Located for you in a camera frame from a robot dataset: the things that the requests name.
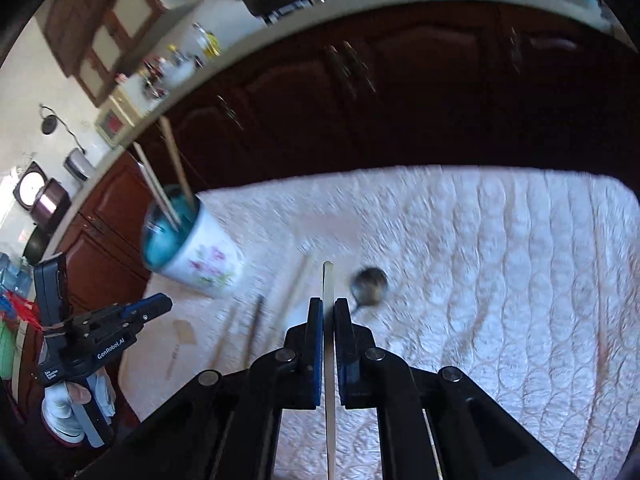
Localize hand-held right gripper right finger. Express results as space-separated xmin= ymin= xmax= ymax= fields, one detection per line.
xmin=334 ymin=297 xmax=581 ymax=480

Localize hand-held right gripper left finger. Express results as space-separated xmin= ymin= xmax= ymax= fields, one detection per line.
xmin=75 ymin=297 xmax=326 ymax=480

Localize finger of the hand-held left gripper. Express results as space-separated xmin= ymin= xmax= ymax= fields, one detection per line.
xmin=119 ymin=293 xmax=174 ymax=324

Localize white floral utensil holder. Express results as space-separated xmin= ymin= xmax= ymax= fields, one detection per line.
xmin=141 ymin=184 xmax=246 ymax=301

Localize wooden chopstick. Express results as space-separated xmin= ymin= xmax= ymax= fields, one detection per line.
xmin=132 ymin=142 xmax=182 ymax=228
xmin=212 ymin=305 xmax=238 ymax=366
xmin=159 ymin=116 xmax=195 ymax=206
xmin=321 ymin=261 xmax=335 ymax=480
xmin=277 ymin=255 xmax=313 ymax=333

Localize person's left hand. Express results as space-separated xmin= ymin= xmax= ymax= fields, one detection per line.
xmin=42 ymin=372 xmax=118 ymax=443

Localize metal spoon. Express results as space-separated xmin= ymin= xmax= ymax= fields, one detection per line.
xmin=349 ymin=266 xmax=390 ymax=313

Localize red plastic item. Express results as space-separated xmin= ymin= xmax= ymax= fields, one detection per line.
xmin=0 ymin=292 xmax=41 ymax=331

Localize green plastic item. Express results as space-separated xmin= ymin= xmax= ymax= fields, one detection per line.
xmin=0 ymin=320 xmax=16 ymax=381

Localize blue water jug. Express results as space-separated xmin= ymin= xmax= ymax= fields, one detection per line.
xmin=0 ymin=252 xmax=33 ymax=301

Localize dark red rice cooker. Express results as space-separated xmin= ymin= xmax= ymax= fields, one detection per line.
xmin=14 ymin=162 xmax=71 ymax=226

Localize white quilted tablecloth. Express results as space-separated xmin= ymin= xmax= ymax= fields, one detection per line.
xmin=117 ymin=164 xmax=638 ymax=480

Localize red label bottle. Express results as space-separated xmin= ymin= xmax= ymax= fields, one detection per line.
xmin=142 ymin=57 xmax=168 ymax=98

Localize dark wooden kitchen cabinet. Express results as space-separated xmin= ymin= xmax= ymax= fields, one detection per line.
xmin=50 ymin=0 xmax=626 ymax=311

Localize grey stone countertop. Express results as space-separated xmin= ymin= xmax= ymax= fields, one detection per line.
xmin=20 ymin=0 xmax=626 ymax=271

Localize black round wall hanging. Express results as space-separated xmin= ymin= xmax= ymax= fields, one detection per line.
xmin=39 ymin=105 xmax=83 ymax=148

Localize wooden wall cabinet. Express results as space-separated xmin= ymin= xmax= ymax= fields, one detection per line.
xmin=42 ymin=0 xmax=168 ymax=106

